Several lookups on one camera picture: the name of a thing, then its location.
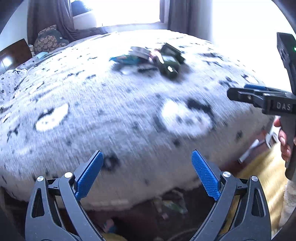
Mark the white box by window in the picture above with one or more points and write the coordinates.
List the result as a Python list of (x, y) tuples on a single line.
[(85, 21)]

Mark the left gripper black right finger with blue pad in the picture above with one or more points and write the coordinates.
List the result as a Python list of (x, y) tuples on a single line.
[(251, 220)]

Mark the left dark curtain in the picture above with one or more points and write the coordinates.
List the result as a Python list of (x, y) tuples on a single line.
[(45, 13)]

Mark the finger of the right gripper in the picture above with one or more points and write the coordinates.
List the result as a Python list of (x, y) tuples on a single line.
[(259, 88), (246, 95)]

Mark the person's right hand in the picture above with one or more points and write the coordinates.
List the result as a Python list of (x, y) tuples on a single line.
[(284, 146)]

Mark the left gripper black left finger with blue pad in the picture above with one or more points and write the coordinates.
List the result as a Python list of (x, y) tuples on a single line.
[(43, 219)]

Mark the grey patterned pillow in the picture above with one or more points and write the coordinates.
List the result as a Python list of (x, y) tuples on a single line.
[(11, 79)]

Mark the grey patterned fleece blanket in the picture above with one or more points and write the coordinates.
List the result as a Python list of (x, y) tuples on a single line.
[(77, 101)]

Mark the dark curtain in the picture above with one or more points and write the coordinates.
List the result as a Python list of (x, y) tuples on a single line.
[(189, 17), (45, 13)]

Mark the right dark curtain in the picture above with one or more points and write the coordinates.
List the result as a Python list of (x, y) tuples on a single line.
[(189, 17)]

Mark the blue snack wrapper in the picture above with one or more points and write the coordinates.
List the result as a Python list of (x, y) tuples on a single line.
[(128, 60)]

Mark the dark blue cloth pile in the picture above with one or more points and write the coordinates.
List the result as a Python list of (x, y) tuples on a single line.
[(80, 7)]

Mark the round silver tin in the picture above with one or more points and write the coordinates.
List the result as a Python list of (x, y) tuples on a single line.
[(140, 52)]

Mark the light blue small item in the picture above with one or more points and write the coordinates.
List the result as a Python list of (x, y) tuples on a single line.
[(41, 55)]

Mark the olive green bottle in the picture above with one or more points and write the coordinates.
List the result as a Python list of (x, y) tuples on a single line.
[(167, 65)]

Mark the brown patterned cushion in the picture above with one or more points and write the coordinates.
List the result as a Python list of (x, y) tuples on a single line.
[(48, 40)]

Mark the brown wooden headboard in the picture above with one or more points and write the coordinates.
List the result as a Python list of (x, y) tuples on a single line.
[(14, 55)]

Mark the dark green square bottle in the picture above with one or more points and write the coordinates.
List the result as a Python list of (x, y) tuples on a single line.
[(169, 50)]

